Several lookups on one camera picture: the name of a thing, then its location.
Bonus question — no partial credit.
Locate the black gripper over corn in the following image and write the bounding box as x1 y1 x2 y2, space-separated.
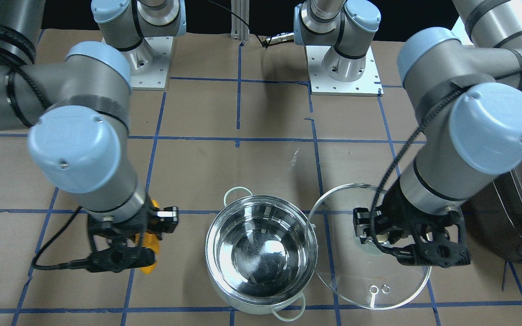
87 199 179 273

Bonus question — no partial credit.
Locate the black gripper over lid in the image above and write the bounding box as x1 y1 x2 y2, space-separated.
353 181 471 268

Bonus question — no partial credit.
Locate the yellow corn cob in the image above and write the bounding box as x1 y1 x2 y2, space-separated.
134 199 160 274

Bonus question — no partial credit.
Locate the glass pot lid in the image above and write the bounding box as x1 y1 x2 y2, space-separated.
309 183 431 310

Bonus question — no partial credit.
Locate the robot arm over corn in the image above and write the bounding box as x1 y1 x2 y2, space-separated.
0 0 179 273

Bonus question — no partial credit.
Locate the robot arm over lid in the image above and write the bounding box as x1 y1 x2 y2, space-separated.
361 0 522 268

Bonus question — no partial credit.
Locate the white steel cooking pot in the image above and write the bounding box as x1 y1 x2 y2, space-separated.
205 186 319 322

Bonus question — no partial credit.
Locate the black rice cooker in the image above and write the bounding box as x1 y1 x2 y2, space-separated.
464 161 522 264

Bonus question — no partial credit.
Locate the second white arm base plate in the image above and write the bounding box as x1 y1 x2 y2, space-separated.
305 46 384 96

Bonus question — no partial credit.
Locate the black cable on lid arm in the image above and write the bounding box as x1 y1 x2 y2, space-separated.
369 0 522 256

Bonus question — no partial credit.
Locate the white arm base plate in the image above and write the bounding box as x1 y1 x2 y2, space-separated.
103 34 174 91

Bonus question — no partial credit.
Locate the aluminium frame post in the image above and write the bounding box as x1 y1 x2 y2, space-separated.
230 0 250 43

